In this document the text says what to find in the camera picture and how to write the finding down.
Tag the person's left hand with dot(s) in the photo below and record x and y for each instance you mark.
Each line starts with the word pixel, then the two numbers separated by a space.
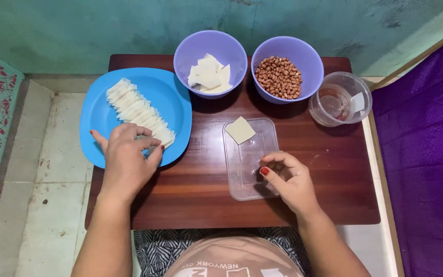
pixel 127 169

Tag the person's right hand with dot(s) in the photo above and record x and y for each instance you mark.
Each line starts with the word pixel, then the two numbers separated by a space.
pixel 294 184

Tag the blue plastic plate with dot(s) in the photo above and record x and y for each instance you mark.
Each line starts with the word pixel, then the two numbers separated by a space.
pixel 137 115

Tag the clear rectangular plastic lid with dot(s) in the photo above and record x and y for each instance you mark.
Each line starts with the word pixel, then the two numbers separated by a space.
pixel 244 161

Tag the row of folded white wrappers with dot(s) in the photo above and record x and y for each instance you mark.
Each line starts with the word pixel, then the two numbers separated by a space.
pixel 137 107

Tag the single square white wrapper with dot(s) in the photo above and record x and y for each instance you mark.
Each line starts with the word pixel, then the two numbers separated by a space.
pixel 240 130

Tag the small brown wooden table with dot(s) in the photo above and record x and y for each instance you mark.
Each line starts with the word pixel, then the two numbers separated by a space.
pixel 206 173

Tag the person's patterned clothing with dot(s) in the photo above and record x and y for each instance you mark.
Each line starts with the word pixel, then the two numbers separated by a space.
pixel 229 254

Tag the clear round plastic container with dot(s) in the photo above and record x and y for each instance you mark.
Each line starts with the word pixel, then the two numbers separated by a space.
pixel 340 99

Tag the heap of brown peanuts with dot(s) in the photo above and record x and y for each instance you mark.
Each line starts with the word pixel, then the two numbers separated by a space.
pixel 279 77

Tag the pile of square white wrappers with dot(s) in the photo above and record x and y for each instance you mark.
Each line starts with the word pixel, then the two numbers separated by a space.
pixel 210 75

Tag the purple cloth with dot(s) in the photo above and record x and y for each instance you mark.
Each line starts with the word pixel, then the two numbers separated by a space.
pixel 425 154

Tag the purple bowl with peanuts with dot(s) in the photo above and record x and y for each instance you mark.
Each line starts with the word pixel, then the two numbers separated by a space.
pixel 302 50

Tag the purple bowl with wrapper sheets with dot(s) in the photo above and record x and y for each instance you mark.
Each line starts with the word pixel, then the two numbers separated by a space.
pixel 206 46

